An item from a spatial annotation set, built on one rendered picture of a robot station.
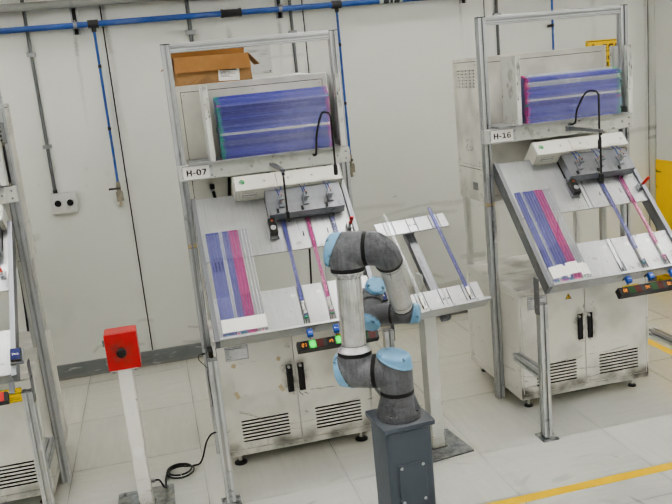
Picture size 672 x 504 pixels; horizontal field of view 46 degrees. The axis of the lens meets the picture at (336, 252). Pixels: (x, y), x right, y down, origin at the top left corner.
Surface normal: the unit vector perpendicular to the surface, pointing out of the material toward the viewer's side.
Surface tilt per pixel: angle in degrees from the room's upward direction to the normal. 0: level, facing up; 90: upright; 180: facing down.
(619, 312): 90
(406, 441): 90
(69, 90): 90
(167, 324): 90
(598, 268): 44
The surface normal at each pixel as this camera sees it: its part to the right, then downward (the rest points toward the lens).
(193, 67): 0.25, 0.02
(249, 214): 0.10, -0.54
